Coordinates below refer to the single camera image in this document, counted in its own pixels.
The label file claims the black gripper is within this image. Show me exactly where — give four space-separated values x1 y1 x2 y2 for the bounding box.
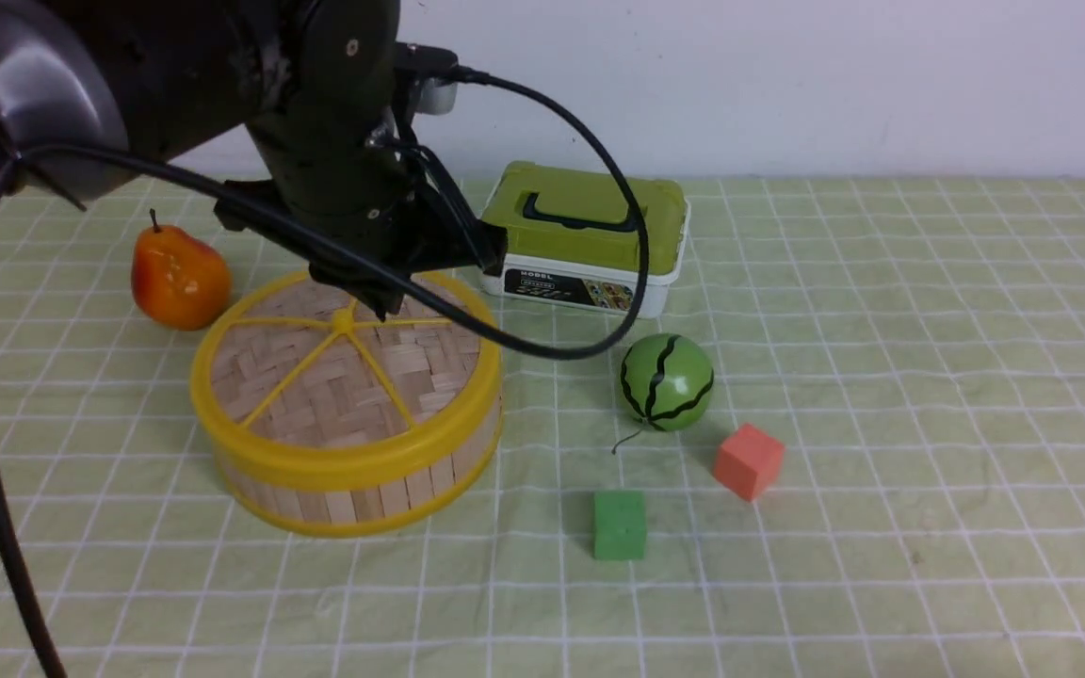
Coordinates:
238 1 508 317

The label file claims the yellow woven steamer lid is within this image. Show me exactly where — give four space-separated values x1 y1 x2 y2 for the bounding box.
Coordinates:
189 273 503 501

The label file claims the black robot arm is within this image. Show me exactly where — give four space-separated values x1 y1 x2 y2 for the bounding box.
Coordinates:
0 1 508 317

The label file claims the bamboo steamer basket yellow rim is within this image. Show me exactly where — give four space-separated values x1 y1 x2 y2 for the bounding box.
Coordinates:
210 396 503 538

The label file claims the orange red toy pear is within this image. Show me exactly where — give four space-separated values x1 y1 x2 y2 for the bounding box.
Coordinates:
132 209 233 331

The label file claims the green lidded white storage box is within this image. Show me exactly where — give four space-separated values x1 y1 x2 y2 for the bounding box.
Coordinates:
481 159 690 320

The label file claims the green toy watermelon ball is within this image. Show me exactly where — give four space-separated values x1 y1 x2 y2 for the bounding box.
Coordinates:
611 333 716 455

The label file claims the green foam cube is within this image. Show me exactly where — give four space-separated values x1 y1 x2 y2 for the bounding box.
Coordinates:
591 489 649 561

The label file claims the red foam cube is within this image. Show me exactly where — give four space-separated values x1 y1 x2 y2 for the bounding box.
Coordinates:
712 422 786 503

